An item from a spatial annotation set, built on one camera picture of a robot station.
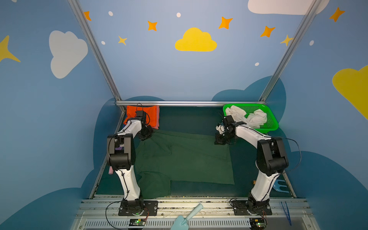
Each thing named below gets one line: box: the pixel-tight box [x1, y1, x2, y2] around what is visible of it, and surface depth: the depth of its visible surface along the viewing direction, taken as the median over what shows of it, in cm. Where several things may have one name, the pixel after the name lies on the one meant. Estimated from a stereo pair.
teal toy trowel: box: [170, 203, 204, 230], surface depth 72 cm
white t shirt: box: [225, 105, 268, 129], surface depth 113 cm
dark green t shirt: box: [135, 130, 235, 199], surface depth 92 cm
